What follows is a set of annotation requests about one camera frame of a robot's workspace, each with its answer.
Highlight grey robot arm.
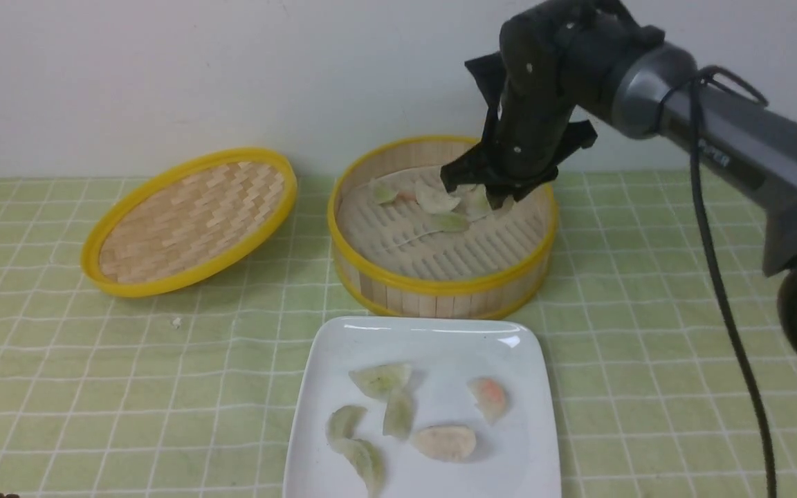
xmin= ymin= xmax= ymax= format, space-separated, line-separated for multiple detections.
xmin=440 ymin=1 xmax=797 ymax=353

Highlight pink orange dumpling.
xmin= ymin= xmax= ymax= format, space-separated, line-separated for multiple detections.
xmin=396 ymin=190 xmax=417 ymax=203

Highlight yellow rimmed bamboo steamer basket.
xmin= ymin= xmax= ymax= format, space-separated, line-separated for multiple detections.
xmin=327 ymin=135 xmax=558 ymax=320

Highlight pink right dumpling on plate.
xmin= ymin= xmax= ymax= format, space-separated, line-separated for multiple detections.
xmin=467 ymin=376 xmax=509 ymax=425

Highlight pale large dumpling on plate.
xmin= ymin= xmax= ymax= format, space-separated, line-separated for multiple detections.
xmin=410 ymin=425 xmax=477 ymax=463

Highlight small green dumpling in steamer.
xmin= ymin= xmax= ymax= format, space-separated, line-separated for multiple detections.
xmin=368 ymin=179 xmax=400 ymax=205

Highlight white square plate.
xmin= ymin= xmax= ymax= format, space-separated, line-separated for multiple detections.
xmin=282 ymin=316 xmax=562 ymax=497

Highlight pale white dumpling in steamer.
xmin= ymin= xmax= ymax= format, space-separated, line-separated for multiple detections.
xmin=414 ymin=180 xmax=461 ymax=214

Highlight green bottom dumpling on plate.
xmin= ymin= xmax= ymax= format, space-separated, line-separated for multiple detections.
xmin=330 ymin=438 xmax=386 ymax=497

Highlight green top dumpling on plate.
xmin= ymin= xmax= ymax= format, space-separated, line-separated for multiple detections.
xmin=348 ymin=362 xmax=412 ymax=401

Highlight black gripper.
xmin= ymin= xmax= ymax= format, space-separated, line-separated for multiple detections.
xmin=439 ymin=1 xmax=666 ymax=210

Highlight yellow rimmed bamboo steamer lid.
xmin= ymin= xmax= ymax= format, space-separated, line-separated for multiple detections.
xmin=80 ymin=147 xmax=298 ymax=297

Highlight black cable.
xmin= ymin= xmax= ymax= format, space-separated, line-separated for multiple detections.
xmin=686 ymin=66 xmax=780 ymax=498

